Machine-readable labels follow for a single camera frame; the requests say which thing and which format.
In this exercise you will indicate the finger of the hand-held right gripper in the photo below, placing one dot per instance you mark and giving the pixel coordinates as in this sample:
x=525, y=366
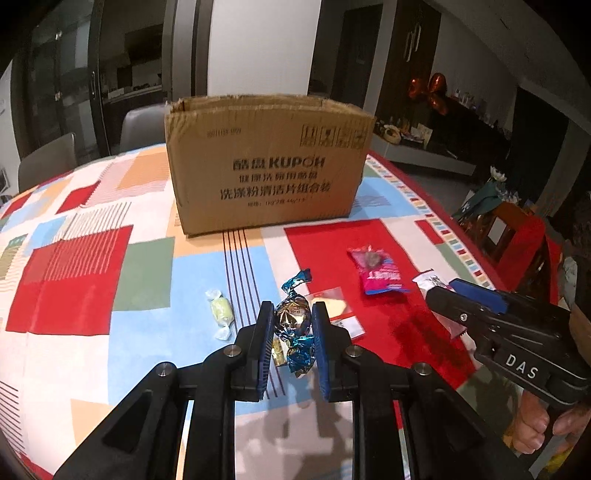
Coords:
x=480, y=297
x=455, y=309

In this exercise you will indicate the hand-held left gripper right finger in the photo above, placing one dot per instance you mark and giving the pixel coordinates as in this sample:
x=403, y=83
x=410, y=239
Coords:
x=323, y=355

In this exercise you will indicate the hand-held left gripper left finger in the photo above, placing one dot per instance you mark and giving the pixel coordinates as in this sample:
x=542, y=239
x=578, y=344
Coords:
x=265, y=350

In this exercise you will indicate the blue gold foil candy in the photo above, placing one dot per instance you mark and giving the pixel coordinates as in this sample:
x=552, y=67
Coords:
x=293, y=318

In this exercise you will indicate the brown cardboard box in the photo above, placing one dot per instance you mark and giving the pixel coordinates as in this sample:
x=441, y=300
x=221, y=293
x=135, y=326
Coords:
x=268, y=161

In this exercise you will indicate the person's right hand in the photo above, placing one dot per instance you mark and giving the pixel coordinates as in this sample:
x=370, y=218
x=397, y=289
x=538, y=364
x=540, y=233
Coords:
x=531, y=424

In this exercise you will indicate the clear packet with yellow snack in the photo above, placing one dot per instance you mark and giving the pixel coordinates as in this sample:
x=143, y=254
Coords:
x=336, y=304

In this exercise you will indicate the pale green wrapped candy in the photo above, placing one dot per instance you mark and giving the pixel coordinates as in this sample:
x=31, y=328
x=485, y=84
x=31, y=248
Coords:
x=220, y=310

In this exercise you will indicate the red wooden chair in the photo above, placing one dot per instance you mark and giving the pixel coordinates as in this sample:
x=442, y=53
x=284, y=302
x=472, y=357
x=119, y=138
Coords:
x=521, y=235

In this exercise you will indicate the pink snack packet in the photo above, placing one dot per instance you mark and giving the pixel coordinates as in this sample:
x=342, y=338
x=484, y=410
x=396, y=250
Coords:
x=378, y=272

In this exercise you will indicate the lotus shaped ornament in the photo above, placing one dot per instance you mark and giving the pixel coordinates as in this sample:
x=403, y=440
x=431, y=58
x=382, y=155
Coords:
x=497, y=174

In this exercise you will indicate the colourful patchwork tablecloth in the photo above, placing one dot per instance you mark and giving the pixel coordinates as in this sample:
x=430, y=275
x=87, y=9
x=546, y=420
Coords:
x=138, y=277

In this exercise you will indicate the white low cabinet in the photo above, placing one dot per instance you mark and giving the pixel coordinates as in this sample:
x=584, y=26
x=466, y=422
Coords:
x=429, y=154

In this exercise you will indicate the red foil balloons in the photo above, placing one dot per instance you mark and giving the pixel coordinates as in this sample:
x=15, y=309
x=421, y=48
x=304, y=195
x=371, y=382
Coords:
x=427, y=90

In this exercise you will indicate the dark tall wardrobe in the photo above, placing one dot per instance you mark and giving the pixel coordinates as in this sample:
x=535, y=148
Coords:
x=408, y=64

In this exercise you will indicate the grey dining chair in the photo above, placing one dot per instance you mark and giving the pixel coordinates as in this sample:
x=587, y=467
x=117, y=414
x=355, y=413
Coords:
x=143, y=128
x=44, y=161

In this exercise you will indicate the dark interior door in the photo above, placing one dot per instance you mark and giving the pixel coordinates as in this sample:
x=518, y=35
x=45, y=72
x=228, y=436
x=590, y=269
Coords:
x=360, y=60

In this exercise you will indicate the dark sliding glass door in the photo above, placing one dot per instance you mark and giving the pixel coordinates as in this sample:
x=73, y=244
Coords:
x=69, y=69

